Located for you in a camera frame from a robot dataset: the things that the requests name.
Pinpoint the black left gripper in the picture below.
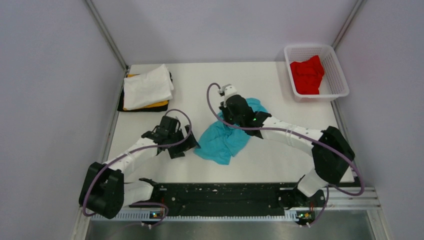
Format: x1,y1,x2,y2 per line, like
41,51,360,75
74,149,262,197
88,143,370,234
168,124,200,159

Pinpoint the turquoise t-shirt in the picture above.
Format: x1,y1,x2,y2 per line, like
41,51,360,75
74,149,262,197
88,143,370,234
193,97,269,166

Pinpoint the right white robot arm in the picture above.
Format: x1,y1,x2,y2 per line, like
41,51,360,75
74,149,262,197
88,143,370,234
219,94,355,206

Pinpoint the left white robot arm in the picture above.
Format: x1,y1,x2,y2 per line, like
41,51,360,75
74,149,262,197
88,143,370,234
78,115,199,219

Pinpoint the black folded t-shirt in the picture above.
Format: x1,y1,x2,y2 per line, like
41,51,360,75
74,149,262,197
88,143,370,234
117,71,173,113

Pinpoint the yellow folded t-shirt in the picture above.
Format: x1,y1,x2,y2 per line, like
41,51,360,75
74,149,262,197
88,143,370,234
122,73,169,112

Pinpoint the white folded t-shirt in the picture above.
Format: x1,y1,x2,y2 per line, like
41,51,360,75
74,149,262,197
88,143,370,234
123,64,174,110

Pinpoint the red t-shirt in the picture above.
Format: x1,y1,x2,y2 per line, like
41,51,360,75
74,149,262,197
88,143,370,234
290,55,325,95

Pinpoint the white plastic basket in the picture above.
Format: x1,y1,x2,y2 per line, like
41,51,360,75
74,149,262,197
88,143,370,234
283,43,350,102

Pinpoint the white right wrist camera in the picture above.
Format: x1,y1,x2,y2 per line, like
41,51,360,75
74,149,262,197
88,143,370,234
218,84,238,108

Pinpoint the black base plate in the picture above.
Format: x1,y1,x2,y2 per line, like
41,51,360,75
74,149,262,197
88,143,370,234
146,182,326,217

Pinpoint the aluminium front rail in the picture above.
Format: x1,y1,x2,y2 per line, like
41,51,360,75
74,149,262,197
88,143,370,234
71,188,393,240

